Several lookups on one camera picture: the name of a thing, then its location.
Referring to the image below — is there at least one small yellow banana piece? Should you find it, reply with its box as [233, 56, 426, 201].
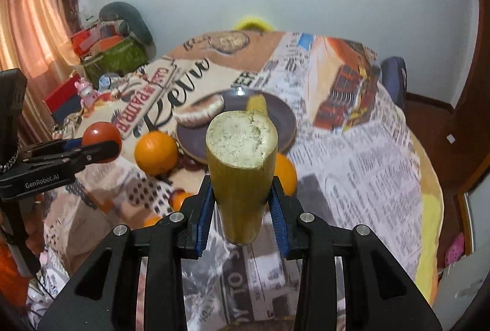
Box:
[245, 94, 268, 113]

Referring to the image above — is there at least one large orange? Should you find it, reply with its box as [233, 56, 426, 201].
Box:
[273, 152, 298, 197]
[134, 131, 180, 176]

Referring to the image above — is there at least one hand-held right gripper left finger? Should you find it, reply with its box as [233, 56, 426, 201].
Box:
[36, 174, 215, 331]

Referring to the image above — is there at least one red box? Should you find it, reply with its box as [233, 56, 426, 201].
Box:
[44, 76, 87, 124]

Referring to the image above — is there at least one grey cushion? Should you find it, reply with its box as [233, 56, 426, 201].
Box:
[99, 2, 156, 49]

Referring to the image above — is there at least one cut green banana piece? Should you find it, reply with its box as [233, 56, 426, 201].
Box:
[205, 110, 278, 244]

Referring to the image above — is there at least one pink curtain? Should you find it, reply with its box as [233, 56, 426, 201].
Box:
[0, 0, 83, 148]

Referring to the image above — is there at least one orange cloth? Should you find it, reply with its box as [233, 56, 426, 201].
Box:
[0, 235, 33, 310]

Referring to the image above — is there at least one wooden door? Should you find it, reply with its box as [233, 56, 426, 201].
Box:
[451, 0, 490, 203]

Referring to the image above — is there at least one blue chair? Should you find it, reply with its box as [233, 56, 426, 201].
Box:
[381, 56, 408, 112]

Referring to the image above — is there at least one yellow chair back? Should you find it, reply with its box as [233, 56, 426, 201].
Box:
[233, 16, 277, 33]

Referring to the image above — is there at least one red tomato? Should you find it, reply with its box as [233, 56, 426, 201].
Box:
[82, 122, 123, 163]

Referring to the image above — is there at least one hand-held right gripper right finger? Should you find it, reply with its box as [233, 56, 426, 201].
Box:
[268, 178, 445, 331]

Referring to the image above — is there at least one yellow under cloth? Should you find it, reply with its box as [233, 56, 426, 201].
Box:
[406, 132, 446, 308]

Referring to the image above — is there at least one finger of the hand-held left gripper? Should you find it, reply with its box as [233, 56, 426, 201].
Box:
[23, 141, 122, 174]
[24, 138, 85, 156]

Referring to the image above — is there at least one pink toy figure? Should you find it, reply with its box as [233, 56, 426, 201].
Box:
[75, 80, 97, 110]

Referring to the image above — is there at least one pink shoe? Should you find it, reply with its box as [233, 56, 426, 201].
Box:
[444, 232, 466, 269]

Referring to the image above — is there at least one stack of red white boxes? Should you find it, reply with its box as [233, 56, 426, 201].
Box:
[70, 23, 129, 57]

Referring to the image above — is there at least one newspaper print tablecloth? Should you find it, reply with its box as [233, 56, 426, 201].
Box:
[27, 30, 437, 331]

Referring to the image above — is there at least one dark brown plate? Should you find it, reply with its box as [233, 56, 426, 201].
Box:
[175, 89, 297, 164]

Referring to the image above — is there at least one browned banana piece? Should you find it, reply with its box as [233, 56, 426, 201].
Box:
[174, 94, 225, 127]

